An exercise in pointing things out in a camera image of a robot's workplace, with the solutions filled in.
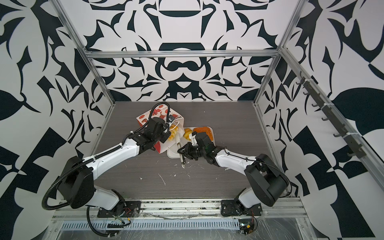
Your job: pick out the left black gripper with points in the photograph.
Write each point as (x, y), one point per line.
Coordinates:
(166, 134)

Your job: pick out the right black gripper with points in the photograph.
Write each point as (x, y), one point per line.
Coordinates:
(188, 151)

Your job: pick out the yellow striped fake bread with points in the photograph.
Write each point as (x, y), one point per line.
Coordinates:
(188, 133)

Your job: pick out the orange fake croissant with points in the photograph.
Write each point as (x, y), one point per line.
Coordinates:
(206, 130)

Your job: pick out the yellow fake croissant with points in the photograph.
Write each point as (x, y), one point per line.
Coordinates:
(173, 130)

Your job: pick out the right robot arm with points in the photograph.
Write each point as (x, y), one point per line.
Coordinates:
(267, 182)

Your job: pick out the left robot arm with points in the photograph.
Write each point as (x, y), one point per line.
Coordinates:
(79, 186)

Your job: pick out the white plastic tray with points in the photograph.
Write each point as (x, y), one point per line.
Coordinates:
(172, 152)

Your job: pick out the small circuit board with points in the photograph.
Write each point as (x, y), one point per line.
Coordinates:
(247, 227)

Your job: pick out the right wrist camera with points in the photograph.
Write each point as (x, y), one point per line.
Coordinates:
(193, 139)

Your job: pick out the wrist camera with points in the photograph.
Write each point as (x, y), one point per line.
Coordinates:
(193, 139)
(172, 116)

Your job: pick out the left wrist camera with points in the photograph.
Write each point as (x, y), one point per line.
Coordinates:
(172, 116)

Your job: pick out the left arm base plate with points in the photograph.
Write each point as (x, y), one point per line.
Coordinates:
(127, 210)

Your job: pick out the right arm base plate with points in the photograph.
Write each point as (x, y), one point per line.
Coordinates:
(231, 208)

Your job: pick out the white slotted cable duct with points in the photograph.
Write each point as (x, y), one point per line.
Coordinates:
(187, 224)

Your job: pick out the aluminium cage frame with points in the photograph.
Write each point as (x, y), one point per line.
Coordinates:
(199, 51)

